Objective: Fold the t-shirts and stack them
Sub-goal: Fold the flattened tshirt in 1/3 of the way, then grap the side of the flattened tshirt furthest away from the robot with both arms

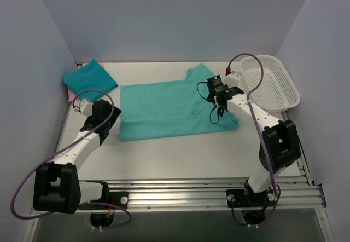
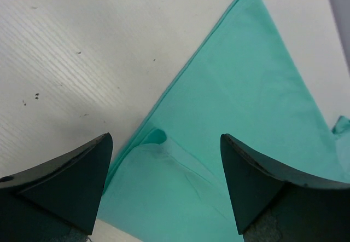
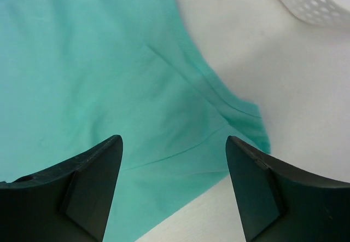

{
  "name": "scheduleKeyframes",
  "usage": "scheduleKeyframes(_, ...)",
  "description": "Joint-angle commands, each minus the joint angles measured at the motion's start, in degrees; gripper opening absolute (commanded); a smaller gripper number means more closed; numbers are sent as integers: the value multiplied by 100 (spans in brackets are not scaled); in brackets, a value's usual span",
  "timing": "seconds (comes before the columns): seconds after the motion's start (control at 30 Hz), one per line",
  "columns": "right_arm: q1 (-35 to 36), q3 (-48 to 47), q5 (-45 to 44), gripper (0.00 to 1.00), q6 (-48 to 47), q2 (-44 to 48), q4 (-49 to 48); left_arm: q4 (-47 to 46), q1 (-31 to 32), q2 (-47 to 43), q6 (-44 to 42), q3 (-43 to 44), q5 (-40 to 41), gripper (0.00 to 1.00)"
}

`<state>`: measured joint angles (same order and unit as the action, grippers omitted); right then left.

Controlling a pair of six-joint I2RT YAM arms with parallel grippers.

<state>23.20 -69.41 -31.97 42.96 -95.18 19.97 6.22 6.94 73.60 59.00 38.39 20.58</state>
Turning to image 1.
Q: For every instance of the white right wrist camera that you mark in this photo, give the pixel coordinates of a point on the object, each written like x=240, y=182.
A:
x=232, y=79

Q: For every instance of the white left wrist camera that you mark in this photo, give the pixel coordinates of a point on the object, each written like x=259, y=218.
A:
x=84, y=107

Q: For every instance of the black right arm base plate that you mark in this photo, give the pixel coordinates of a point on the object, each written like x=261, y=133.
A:
x=241, y=198

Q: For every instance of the white perforated plastic basket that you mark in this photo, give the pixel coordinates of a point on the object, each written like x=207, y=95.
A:
x=276, y=91

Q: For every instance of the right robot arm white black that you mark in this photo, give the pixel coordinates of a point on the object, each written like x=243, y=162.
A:
x=279, y=144

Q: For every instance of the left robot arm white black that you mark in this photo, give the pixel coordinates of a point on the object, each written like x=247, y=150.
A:
x=57, y=187

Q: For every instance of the aluminium rail frame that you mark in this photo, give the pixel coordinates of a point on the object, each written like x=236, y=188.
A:
x=186, y=172

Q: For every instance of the folded pink t shirt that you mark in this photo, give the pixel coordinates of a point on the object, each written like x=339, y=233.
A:
x=71, y=94

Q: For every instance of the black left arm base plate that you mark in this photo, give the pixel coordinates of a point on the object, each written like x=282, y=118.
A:
x=119, y=199

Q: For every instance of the folded teal t shirt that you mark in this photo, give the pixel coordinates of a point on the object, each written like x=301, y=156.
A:
x=91, y=76

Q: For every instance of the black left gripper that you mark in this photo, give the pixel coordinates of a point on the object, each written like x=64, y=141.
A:
x=108, y=124

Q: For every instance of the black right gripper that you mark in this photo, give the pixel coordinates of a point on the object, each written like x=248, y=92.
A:
x=219, y=99

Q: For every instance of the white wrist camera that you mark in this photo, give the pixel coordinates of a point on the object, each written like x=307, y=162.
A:
x=232, y=79
x=84, y=107

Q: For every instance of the light green t shirt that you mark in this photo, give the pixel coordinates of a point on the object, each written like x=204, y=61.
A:
x=169, y=109

